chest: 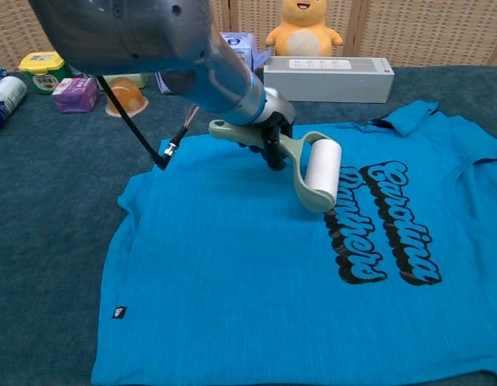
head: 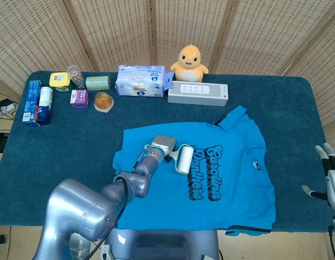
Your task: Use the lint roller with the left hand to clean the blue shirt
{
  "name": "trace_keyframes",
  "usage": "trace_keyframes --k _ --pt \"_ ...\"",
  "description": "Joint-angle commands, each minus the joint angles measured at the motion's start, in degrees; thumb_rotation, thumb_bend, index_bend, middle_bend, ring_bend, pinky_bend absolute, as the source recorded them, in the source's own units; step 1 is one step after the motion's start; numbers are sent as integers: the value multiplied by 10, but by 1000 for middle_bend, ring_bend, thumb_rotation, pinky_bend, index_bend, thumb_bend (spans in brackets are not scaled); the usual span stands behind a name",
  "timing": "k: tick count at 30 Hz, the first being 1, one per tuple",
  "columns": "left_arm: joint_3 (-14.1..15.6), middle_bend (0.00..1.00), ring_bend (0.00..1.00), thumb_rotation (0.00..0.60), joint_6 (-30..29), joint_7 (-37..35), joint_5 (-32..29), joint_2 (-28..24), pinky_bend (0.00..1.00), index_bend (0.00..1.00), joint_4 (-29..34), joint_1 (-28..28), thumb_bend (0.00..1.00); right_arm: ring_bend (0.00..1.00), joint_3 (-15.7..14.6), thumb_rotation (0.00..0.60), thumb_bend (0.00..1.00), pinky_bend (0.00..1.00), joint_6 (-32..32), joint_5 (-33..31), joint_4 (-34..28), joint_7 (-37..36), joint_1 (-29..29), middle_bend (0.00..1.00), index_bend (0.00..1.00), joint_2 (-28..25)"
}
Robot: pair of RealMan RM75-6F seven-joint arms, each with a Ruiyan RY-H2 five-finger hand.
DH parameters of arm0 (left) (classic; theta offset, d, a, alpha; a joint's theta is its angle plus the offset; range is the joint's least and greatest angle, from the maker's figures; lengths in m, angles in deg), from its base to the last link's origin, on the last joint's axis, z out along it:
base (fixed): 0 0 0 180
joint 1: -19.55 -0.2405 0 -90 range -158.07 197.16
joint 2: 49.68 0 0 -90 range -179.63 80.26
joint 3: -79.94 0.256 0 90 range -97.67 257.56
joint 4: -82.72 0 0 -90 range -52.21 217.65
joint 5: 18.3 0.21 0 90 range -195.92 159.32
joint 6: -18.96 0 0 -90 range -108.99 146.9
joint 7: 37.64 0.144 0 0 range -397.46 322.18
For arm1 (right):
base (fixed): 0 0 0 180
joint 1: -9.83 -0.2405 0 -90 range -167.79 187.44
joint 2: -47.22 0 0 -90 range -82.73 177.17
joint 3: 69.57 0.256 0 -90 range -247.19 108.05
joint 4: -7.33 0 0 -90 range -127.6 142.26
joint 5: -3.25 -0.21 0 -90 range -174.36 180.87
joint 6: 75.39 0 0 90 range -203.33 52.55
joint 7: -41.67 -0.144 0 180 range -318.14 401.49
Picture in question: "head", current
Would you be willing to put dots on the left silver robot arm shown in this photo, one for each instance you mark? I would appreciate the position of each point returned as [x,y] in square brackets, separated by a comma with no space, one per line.
[83,211]

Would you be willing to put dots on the pale green rectangular case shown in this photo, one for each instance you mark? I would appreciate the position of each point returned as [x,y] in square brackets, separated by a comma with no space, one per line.
[97,83]

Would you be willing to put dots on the pale blue tissue pack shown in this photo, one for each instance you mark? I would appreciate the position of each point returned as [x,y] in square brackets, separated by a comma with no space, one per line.
[140,81]

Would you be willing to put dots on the green lint roller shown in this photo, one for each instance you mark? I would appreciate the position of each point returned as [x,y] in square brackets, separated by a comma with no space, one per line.
[183,159]

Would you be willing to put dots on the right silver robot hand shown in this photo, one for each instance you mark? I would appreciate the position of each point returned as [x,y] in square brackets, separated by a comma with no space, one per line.
[332,181]

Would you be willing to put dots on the clear jar of sticks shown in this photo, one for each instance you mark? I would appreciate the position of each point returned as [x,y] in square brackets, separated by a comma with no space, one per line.
[76,77]

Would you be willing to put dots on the grey power strip box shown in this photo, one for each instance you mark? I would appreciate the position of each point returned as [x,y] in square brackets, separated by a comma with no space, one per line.
[197,93]

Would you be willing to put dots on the metal table leg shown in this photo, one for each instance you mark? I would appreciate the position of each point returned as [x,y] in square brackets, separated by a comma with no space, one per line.
[79,245]

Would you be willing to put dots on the woven folding screen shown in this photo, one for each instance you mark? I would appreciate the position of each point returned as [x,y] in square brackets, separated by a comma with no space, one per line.
[116,32]

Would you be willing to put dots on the white and blue bottle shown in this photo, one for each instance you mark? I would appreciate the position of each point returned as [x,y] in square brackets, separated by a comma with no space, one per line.
[45,104]

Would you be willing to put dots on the dark teal carpeted table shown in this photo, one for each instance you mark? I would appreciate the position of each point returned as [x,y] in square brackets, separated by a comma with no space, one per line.
[61,151]

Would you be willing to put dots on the green jar yellow lid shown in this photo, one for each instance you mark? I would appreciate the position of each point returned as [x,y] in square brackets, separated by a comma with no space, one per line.
[59,79]

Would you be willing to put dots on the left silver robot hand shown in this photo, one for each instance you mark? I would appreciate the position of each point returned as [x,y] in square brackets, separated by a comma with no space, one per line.
[163,143]

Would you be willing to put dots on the blue toothpaste box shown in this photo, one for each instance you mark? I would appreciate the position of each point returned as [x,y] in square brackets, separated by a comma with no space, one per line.
[30,104]

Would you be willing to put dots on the orange jelly cup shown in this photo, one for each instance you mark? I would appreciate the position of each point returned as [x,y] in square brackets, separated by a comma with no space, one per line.
[103,102]

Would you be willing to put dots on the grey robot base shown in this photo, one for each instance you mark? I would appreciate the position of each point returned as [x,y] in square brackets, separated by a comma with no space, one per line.
[162,245]

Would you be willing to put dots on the blue printed t-shirt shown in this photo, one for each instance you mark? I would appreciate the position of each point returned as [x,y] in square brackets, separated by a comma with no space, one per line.
[232,184]

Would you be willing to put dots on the small purple box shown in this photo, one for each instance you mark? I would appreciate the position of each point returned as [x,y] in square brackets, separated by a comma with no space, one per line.
[79,98]

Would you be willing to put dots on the orange plush toy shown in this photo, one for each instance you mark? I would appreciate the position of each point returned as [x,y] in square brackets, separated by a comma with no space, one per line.
[188,63]

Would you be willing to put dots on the floor power adapter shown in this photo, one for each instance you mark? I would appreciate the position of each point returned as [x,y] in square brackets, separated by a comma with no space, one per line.
[5,106]

